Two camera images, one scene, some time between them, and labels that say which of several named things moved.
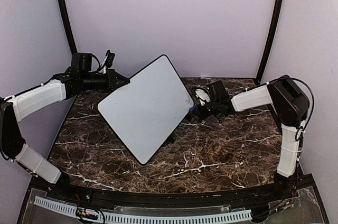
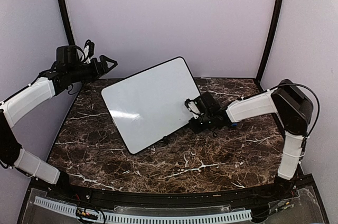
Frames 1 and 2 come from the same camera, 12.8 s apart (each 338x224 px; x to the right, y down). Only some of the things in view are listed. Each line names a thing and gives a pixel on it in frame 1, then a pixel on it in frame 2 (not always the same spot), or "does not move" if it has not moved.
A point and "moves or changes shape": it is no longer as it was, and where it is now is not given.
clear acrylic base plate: [299, 206] does not move
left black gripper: [112, 75] → [99, 71]
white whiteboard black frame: [144, 113] moves or changes shape
